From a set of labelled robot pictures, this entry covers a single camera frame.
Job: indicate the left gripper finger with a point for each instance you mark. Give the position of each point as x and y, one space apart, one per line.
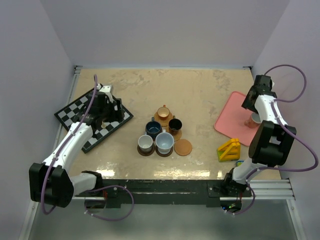
112 116
119 112

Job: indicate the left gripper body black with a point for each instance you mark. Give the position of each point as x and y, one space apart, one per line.
109 106

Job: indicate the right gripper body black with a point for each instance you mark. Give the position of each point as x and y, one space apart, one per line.
248 104

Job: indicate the orange blue toy car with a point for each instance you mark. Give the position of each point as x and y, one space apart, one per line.
238 163

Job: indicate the dark brown wooden coaster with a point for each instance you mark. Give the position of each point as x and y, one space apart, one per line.
146 153

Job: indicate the light orange wooden coaster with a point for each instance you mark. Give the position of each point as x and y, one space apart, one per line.
183 147

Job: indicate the scalloped light cork coaster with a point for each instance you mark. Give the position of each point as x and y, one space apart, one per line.
163 121

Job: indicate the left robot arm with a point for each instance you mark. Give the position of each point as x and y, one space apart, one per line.
49 181

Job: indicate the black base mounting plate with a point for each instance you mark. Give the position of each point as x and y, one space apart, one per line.
162 192

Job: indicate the round light cork coaster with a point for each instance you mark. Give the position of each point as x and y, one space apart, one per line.
177 135

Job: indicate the beige chess pawn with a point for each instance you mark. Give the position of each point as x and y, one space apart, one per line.
103 125

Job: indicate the large white mug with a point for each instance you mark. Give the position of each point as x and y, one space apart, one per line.
164 141

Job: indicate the pink tray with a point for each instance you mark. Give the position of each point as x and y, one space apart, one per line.
231 121

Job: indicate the black white chessboard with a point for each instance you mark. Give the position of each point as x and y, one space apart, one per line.
66 114

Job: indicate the dark blue cup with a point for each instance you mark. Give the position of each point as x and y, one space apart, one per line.
153 128

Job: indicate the black cup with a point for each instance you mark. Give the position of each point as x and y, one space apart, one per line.
174 125

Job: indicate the pink cup gold inside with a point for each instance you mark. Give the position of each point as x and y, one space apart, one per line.
163 112

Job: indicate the grey white cup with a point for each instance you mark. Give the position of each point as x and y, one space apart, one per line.
253 121
145 142

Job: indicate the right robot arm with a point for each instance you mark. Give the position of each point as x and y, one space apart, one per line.
270 145

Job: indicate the yellow green wooden block toy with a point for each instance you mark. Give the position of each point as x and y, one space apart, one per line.
229 151

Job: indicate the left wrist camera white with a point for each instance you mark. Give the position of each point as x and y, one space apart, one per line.
106 90

